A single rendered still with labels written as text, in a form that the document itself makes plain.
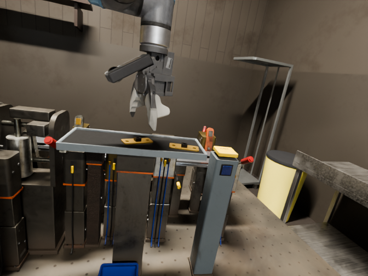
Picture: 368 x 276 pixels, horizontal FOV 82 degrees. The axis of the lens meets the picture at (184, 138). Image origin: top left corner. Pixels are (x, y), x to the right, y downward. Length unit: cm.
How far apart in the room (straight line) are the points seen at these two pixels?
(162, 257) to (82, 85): 269
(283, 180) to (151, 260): 173
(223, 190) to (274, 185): 175
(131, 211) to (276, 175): 187
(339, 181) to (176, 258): 119
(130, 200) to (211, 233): 29
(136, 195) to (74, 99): 273
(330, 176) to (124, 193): 142
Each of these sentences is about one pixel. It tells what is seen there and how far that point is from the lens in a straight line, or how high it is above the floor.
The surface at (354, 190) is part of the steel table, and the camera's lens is 167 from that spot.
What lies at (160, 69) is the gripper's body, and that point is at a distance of 58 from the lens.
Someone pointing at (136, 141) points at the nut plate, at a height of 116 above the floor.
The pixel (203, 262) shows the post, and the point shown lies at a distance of 84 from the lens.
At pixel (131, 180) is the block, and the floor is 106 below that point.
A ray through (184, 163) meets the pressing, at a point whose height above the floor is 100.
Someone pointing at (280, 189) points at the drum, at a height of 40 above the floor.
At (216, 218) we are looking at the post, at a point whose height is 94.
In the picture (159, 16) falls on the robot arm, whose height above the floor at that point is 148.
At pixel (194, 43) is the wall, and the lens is 343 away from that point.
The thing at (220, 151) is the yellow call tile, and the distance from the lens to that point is 63.
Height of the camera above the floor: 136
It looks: 17 degrees down
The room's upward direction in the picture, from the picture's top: 9 degrees clockwise
